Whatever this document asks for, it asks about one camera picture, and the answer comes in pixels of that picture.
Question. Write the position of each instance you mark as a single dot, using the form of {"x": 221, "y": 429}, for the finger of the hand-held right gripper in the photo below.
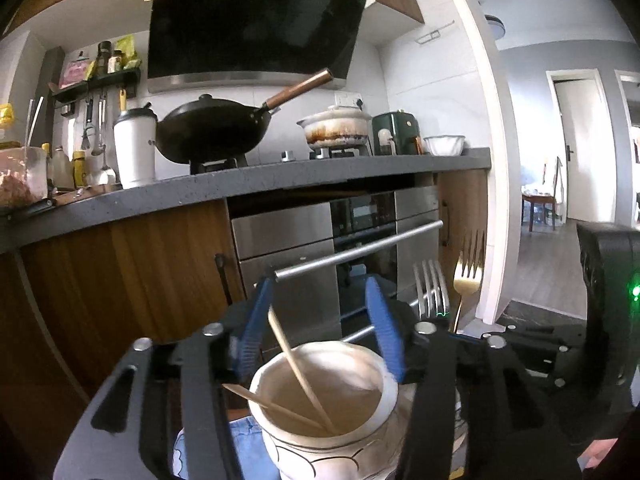
{"x": 545, "y": 355}

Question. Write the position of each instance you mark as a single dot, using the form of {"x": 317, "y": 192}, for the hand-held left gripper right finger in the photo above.
{"x": 387, "y": 335}

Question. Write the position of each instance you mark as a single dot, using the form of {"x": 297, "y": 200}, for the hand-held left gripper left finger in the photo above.
{"x": 252, "y": 330}

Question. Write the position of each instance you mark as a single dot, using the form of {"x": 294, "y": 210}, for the silver fork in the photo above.
{"x": 434, "y": 310}

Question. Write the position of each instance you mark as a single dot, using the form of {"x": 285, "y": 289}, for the gold fork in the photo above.
{"x": 466, "y": 285}

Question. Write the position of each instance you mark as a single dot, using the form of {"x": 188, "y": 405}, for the white floral ceramic utensil holder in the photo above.
{"x": 310, "y": 455}

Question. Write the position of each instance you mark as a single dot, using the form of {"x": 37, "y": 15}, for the person's right hand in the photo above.
{"x": 600, "y": 452}

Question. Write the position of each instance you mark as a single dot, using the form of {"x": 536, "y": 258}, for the stainless steel built-in oven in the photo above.
{"x": 280, "y": 240}

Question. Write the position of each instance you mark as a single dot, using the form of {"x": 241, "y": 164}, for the blue cartoon printed cloth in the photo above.
{"x": 245, "y": 440}

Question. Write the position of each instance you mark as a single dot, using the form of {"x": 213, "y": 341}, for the wooden chair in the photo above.
{"x": 537, "y": 200}

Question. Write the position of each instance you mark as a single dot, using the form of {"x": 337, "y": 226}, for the wooden kitchen base cabinet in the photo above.
{"x": 125, "y": 280}
{"x": 465, "y": 200}

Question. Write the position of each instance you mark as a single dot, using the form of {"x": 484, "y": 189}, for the white cloth on chair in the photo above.
{"x": 554, "y": 182}

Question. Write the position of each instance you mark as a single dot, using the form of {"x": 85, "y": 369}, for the grey speckled countertop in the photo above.
{"x": 250, "y": 180}

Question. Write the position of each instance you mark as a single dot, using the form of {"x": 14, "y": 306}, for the white interior door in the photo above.
{"x": 585, "y": 160}

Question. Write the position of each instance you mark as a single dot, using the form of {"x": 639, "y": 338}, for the black gas stove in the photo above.
{"x": 220, "y": 164}

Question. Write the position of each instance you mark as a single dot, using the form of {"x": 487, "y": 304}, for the white fluted bowl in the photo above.
{"x": 445, "y": 146}

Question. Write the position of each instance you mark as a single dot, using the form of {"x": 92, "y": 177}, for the dark green kitchen appliance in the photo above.
{"x": 405, "y": 130}

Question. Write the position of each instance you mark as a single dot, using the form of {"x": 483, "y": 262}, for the wooden cutting board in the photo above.
{"x": 100, "y": 191}

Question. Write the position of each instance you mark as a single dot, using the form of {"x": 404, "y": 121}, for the white tumbler with black lid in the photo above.
{"x": 134, "y": 155}

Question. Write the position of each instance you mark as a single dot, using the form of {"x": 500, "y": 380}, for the white stained casserole pot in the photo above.
{"x": 335, "y": 130}

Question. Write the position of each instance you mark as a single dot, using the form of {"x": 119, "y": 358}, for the yellow sauce bottle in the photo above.
{"x": 79, "y": 170}

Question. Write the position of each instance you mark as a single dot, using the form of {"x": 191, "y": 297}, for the clear plastic bottle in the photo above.
{"x": 62, "y": 170}

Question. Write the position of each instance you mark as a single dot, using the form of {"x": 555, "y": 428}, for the clear plastic food container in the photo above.
{"x": 25, "y": 180}

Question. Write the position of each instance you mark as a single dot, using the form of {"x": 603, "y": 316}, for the small spice jar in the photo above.
{"x": 116, "y": 62}

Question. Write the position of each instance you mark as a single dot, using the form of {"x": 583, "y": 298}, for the pale upright sticks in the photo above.
{"x": 34, "y": 120}

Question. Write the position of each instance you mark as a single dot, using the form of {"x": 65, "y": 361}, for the yellow snack packet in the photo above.
{"x": 129, "y": 52}

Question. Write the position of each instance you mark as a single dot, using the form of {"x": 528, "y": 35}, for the round ceiling lamp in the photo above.
{"x": 495, "y": 27}

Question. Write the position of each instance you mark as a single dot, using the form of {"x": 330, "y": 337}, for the dark sauce bottle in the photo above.
{"x": 103, "y": 60}

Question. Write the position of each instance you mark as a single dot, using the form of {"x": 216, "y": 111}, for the black range hood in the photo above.
{"x": 250, "y": 20}

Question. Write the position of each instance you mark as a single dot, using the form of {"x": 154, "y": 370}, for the pink packet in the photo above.
{"x": 72, "y": 72}

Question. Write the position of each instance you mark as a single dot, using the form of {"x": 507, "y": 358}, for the grey vertical pipe cover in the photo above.
{"x": 54, "y": 85}

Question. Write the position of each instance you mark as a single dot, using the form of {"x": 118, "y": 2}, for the yellow capped oil bottle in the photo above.
{"x": 6, "y": 120}

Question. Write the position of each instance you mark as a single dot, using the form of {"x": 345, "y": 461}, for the white wall socket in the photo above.
{"x": 345, "y": 97}

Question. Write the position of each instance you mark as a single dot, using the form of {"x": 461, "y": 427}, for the black wall spice rack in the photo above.
{"x": 100, "y": 82}

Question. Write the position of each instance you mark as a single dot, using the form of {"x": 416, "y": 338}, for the wall mounted towel holder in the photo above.
{"x": 430, "y": 36}

